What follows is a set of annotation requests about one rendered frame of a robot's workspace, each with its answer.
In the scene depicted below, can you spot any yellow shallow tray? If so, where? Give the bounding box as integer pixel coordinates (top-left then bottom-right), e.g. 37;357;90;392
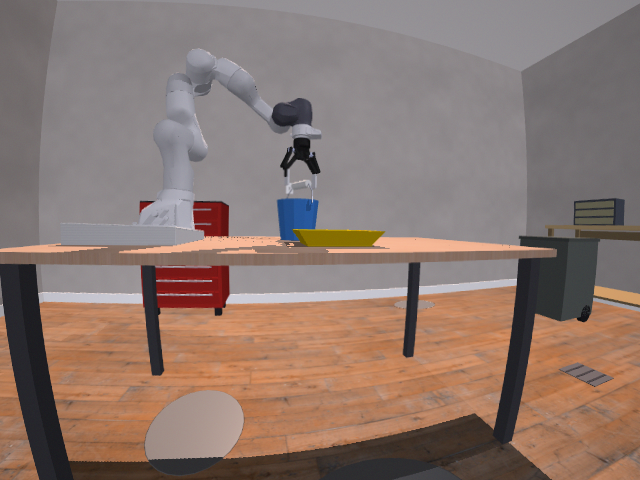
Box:
292;229;386;247

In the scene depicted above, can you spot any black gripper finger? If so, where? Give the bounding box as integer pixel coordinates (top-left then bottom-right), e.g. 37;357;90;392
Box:
304;152;320;189
280;147;303;185

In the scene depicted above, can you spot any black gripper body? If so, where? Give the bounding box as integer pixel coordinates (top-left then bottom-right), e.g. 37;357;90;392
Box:
293;137;310;161

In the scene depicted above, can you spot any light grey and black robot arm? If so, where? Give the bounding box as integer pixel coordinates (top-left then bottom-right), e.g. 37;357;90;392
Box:
132;49;322;229

